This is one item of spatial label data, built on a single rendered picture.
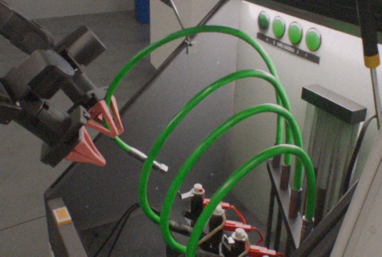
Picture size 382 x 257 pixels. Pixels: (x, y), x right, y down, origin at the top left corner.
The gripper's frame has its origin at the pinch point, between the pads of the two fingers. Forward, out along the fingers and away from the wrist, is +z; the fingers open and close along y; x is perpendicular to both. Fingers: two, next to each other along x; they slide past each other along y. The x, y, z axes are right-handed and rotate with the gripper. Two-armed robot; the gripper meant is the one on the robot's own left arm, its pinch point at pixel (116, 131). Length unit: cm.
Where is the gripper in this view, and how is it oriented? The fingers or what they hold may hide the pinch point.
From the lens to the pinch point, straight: 97.8
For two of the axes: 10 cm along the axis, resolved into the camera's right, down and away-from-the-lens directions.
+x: -7.2, 6.2, 3.0
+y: 2.3, -1.9, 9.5
